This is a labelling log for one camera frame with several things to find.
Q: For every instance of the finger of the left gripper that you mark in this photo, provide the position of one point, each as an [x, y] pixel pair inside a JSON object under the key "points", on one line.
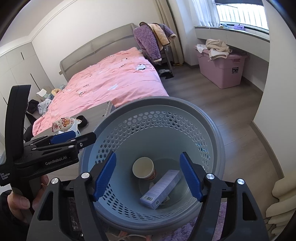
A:
{"points": [[62, 137], [83, 141]]}

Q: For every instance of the pink storage box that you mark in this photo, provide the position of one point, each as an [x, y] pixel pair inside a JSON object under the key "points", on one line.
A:
{"points": [[223, 72]]}

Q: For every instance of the grey perforated trash basket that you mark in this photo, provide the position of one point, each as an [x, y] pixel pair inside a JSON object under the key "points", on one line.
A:
{"points": [[159, 128]]}

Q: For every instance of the grey bed headboard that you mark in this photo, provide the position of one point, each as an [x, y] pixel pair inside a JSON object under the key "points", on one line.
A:
{"points": [[116, 40]]}

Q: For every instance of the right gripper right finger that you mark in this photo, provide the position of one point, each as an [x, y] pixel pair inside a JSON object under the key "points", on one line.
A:
{"points": [[243, 219]]}

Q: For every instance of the beige clothes on box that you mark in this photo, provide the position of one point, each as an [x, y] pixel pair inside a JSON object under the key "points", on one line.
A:
{"points": [[216, 49]]}

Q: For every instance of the light blue crumpled clothes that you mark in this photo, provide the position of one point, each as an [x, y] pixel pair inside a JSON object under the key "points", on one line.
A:
{"points": [[43, 106]]}

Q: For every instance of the red patterned snack bag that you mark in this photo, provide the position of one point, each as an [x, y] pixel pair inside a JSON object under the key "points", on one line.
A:
{"points": [[64, 124]]}

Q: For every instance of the cream radiator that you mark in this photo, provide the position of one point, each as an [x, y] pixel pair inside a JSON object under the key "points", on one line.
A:
{"points": [[280, 213]]}

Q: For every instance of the black clothes pile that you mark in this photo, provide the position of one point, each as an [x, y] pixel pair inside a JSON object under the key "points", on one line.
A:
{"points": [[31, 109]]}

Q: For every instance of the black hair band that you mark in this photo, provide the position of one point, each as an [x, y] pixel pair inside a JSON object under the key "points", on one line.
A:
{"points": [[82, 121]]}

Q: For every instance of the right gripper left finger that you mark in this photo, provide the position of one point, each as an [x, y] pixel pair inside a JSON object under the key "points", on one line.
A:
{"points": [[66, 210]]}

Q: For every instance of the purple quilted jacket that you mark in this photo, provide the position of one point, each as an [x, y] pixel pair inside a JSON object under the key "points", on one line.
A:
{"points": [[152, 38]]}

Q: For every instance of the pink duvet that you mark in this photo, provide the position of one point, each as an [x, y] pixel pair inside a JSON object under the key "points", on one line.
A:
{"points": [[119, 78]]}

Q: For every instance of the yellow plush toy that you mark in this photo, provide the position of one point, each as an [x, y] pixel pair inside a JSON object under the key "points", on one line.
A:
{"points": [[55, 91]]}

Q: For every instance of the white sheer curtain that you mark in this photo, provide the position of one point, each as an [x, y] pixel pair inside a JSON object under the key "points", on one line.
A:
{"points": [[204, 13]]}

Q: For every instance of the left hand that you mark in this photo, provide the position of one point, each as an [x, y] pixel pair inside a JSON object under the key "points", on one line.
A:
{"points": [[18, 204]]}

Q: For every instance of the cream paper cup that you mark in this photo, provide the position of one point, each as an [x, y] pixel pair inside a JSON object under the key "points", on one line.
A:
{"points": [[143, 168]]}

